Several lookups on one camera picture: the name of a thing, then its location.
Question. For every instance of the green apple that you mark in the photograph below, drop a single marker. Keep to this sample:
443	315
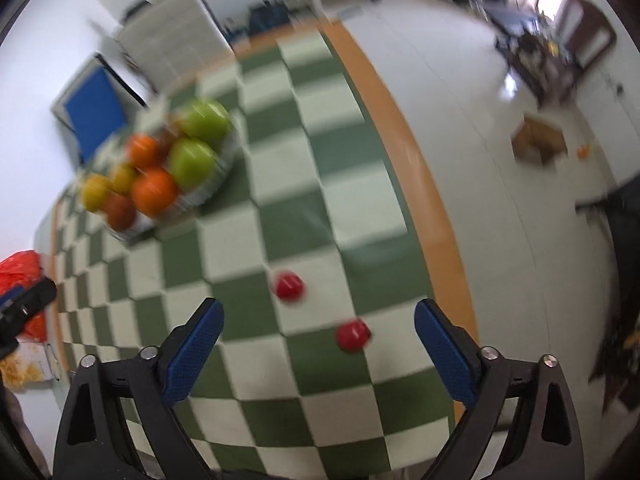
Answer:
192	162
207	117

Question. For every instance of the orange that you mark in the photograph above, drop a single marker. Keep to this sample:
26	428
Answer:
156	191
145	150

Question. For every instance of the clear bag of chips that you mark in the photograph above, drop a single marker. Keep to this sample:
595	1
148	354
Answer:
17	372

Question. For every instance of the small orange item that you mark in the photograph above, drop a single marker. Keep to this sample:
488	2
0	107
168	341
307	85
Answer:
583	151

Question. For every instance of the red plastic bag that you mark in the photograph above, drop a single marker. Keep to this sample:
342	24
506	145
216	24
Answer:
20	270

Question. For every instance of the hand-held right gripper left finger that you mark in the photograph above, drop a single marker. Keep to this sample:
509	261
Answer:
195	350

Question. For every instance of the oval patterned white plate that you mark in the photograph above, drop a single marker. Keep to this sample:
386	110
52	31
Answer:
215	180

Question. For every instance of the brown round fruit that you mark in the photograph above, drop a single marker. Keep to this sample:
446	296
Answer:
120	211

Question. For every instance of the small wooden stool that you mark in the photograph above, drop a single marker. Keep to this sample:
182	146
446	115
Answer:
540	140

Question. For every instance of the yellow pear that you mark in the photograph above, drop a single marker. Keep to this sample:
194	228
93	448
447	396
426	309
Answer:
96	192
124	178

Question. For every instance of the dark red apple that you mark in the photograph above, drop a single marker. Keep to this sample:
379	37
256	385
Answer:
169	139

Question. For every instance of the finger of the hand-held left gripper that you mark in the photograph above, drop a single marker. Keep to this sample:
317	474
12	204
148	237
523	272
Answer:
35	297

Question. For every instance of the white padded chair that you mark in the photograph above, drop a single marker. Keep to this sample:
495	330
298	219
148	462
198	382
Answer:
175	35

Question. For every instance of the small red fruit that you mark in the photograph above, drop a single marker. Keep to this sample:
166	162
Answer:
353	335
289	286

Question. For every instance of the green white checkered tablecloth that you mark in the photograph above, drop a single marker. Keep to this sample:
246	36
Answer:
310	200

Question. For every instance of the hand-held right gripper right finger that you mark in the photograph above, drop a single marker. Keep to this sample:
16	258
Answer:
445	350

